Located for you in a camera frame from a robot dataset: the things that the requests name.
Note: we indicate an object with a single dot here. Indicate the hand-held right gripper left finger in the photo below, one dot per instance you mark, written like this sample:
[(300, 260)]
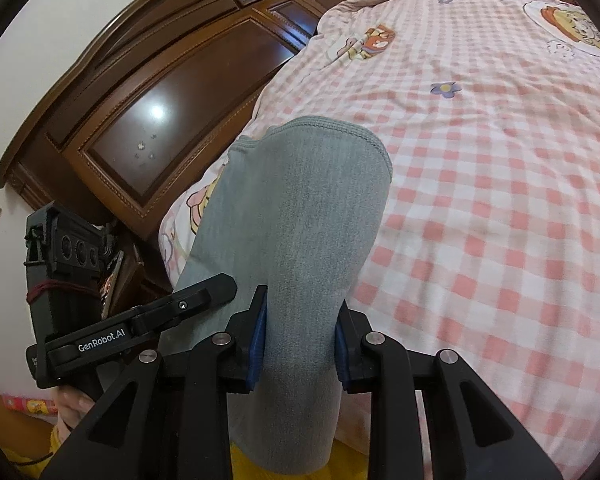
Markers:
[(258, 342)]

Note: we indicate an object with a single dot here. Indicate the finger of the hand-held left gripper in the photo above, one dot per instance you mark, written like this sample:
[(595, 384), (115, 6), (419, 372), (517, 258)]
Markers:
[(195, 297)]

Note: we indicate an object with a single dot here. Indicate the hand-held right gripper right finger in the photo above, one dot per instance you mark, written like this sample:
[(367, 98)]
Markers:
[(341, 357)]

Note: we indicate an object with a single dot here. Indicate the grey pants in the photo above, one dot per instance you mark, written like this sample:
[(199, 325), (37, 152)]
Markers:
[(300, 210)]

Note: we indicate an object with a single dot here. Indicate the person's left hand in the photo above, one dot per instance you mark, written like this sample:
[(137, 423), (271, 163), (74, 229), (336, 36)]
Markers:
[(75, 407)]

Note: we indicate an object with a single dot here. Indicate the dark wooden nightstand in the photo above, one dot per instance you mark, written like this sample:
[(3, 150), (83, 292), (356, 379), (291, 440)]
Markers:
[(140, 280)]

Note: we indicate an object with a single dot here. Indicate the yellow fleece garment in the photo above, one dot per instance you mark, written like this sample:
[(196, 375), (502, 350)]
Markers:
[(290, 475)]

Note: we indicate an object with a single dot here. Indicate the colourful printed strip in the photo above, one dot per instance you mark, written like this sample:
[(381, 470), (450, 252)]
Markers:
[(30, 404)]

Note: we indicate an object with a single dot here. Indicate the dark wooden headboard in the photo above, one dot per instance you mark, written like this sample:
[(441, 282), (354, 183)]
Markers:
[(170, 90)]

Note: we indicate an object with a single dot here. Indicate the pink checked printed bedsheet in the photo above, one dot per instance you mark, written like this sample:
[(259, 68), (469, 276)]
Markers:
[(480, 210)]

